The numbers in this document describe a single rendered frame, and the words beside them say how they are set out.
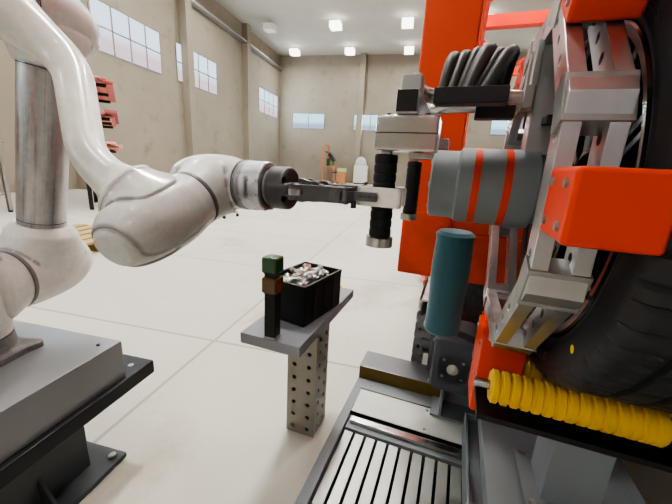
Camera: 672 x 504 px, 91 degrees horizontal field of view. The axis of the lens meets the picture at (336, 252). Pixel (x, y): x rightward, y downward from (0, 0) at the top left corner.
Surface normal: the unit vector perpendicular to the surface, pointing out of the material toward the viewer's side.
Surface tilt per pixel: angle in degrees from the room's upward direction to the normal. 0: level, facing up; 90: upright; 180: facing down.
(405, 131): 90
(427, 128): 90
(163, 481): 0
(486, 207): 116
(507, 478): 0
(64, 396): 90
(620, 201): 90
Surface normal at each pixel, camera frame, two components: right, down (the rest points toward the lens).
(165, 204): 0.59, -0.48
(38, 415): 0.97, 0.11
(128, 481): 0.05, -0.97
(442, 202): -0.34, 0.62
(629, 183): -0.35, 0.22
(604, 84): -0.21, -0.53
